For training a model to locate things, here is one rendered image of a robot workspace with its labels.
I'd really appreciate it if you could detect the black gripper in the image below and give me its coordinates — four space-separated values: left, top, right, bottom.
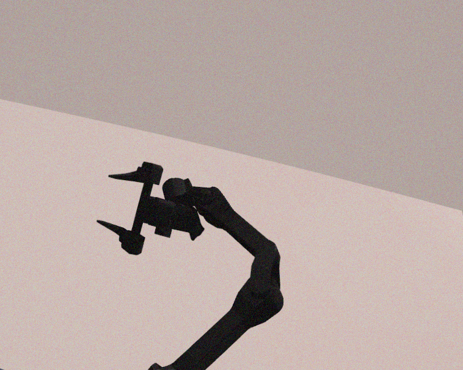
97 162 163 255

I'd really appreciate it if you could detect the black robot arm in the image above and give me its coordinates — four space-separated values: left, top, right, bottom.
148 178 283 370

